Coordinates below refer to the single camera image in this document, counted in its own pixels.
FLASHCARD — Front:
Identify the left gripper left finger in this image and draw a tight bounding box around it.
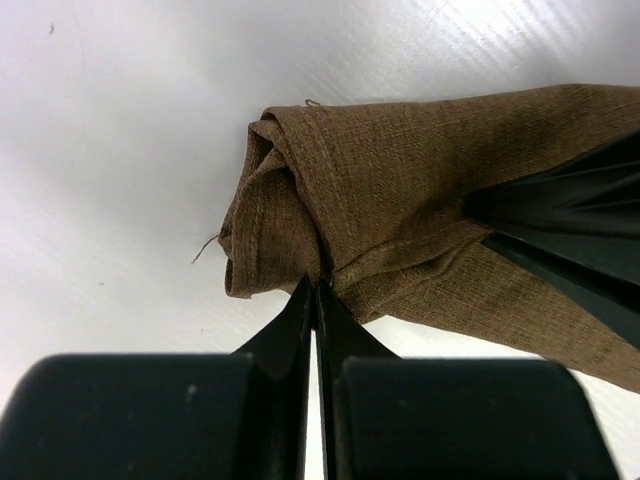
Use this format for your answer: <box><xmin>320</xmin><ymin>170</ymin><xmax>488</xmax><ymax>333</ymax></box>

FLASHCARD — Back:
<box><xmin>1</xmin><ymin>280</ymin><xmax>313</xmax><ymax>479</ymax></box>

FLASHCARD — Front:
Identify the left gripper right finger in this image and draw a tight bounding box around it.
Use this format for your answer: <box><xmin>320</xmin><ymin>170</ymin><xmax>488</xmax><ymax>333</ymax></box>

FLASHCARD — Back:
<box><xmin>315</xmin><ymin>283</ymin><xmax>618</xmax><ymax>479</ymax></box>

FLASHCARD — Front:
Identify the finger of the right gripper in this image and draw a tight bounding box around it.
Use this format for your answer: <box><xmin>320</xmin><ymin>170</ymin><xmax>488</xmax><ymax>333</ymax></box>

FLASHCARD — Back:
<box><xmin>483</xmin><ymin>235</ymin><xmax>639</xmax><ymax>348</ymax></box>
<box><xmin>464</xmin><ymin>131</ymin><xmax>639</xmax><ymax>260</ymax></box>

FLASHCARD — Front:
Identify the brown cloth napkin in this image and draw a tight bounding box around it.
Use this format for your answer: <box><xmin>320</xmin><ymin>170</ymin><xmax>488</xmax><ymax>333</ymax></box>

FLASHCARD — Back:
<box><xmin>218</xmin><ymin>84</ymin><xmax>639</xmax><ymax>391</ymax></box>

